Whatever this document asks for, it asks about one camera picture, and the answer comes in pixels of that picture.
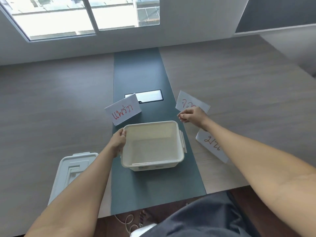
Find person's left forearm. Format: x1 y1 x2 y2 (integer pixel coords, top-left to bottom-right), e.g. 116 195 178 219
24 144 119 237

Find person's right hand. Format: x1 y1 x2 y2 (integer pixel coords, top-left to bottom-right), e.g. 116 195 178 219
177 107 211 129

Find person's grey trousers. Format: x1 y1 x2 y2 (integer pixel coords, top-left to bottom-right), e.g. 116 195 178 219
138 191 251 237

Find dark wall panel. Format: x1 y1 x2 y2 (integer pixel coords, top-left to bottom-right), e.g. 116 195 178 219
234 0 316 34

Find person's bare foot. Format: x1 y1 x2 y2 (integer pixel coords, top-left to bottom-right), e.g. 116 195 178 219
139 209 158 228

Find white paper card orange writing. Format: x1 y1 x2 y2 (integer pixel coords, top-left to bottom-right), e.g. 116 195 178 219
196 129 230 164

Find white plastic container lid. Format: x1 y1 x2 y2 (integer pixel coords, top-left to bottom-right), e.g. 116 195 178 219
47 152 99 207

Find white paper card red writing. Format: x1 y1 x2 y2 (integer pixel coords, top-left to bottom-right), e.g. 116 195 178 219
175 90 211 114

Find dark green table runner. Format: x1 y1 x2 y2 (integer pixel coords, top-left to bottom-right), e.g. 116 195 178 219
110 47 207 216

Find person's right forearm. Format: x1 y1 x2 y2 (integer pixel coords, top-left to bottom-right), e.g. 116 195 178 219
199 116 316 237

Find white folded card red writing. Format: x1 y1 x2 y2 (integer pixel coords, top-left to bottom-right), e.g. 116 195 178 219
104 93 142 127

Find person's left hand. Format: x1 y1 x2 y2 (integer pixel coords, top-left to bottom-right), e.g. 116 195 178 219
109 128 127 158

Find white cable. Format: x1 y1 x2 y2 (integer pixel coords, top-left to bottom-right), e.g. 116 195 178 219
114 214 142 237

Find white framed window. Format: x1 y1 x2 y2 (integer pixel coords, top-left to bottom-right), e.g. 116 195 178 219
0 0 160 42

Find white plastic storage container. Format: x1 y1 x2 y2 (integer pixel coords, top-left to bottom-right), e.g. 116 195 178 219
120 120 188 172

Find black table socket cover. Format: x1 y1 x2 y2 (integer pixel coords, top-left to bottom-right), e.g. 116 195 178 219
124 89 164 104

